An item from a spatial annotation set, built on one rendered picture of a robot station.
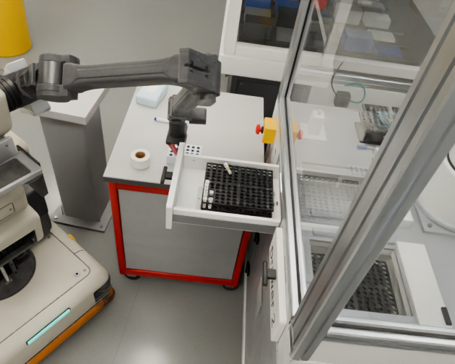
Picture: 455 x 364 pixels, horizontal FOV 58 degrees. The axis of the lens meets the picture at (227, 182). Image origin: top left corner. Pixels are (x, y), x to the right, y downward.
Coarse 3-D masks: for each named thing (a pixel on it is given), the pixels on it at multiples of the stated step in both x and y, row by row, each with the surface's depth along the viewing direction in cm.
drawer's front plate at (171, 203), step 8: (184, 144) 138; (176, 160) 132; (176, 168) 129; (176, 176) 127; (176, 184) 125; (176, 192) 128; (168, 200) 120; (176, 200) 132; (168, 208) 119; (168, 216) 121; (168, 224) 124
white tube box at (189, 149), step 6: (186, 144) 157; (192, 144) 157; (168, 150) 154; (186, 150) 156; (192, 150) 156; (198, 150) 156; (168, 156) 152; (174, 156) 152; (168, 162) 154; (174, 162) 153
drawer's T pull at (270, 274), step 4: (264, 264) 110; (264, 268) 110; (264, 272) 109; (268, 272) 109; (272, 272) 109; (276, 272) 109; (264, 276) 108; (268, 276) 108; (272, 276) 108; (276, 276) 108; (264, 280) 107; (264, 284) 106
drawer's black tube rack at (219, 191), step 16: (208, 176) 137; (224, 176) 133; (240, 176) 134; (256, 176) 135; (272, 176) 136; (224, 192) 129; (240, 192) 129; (256, 192) 130; (272, 192) 131; (208, 208) 127; (224, 208) 128; (240, 208) 129; (256, 208) 125; (272, 208) 126
